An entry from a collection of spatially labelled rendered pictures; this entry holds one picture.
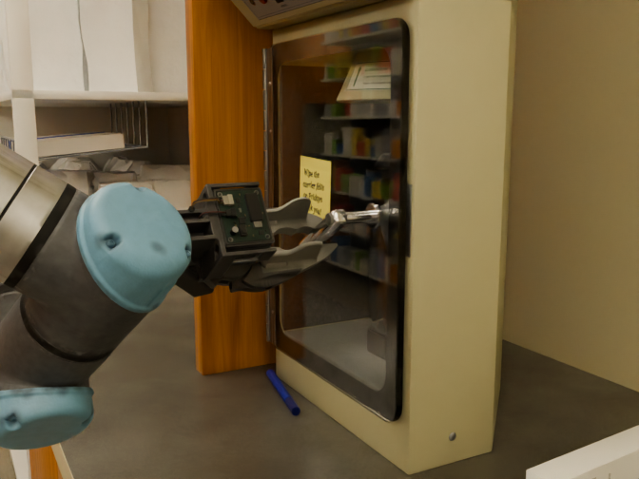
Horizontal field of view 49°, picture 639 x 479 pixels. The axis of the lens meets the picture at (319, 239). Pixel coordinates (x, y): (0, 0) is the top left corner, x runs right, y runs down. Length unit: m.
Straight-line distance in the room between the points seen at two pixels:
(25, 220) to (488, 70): 0.46
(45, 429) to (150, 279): 0.16
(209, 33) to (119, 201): 0.55
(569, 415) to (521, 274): 0.33
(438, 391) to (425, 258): 0.14
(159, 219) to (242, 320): 0.58
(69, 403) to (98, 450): 0.31
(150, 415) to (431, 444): 0.35
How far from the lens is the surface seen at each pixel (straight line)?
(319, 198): 0.81
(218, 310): 1.01
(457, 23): 0.71
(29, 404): 0.54
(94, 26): 1.90
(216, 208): 0.64
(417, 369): 0.72
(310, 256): 0.70
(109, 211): 0.44
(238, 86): 0.99
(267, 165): 0.94
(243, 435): 0.84
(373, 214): 0.71
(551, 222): 1.15
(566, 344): 1.16
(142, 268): 0.43
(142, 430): 0.88
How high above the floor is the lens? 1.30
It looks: 10 degrees down
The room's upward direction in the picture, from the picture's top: straight up
